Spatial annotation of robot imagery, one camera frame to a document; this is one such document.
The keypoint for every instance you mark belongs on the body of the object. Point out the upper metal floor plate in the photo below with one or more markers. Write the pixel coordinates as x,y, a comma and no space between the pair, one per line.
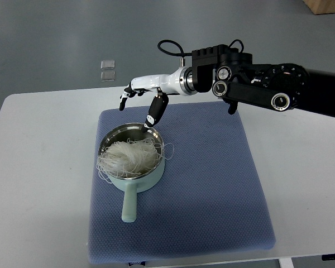
107,64

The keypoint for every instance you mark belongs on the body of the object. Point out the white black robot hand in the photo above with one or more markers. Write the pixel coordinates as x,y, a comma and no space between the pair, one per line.
177,83

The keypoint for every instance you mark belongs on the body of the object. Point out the mint green steel pot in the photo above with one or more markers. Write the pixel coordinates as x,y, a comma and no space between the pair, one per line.
131,188

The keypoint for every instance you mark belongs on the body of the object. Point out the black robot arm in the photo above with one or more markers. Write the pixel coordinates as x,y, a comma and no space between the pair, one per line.
232,76

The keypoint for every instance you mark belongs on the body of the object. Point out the white vermicelli noodle bundle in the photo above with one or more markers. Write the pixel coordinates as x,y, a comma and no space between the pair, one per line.
133,159

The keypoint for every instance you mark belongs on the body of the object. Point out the blue quilted mat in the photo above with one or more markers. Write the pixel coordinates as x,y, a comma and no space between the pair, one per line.
209,199

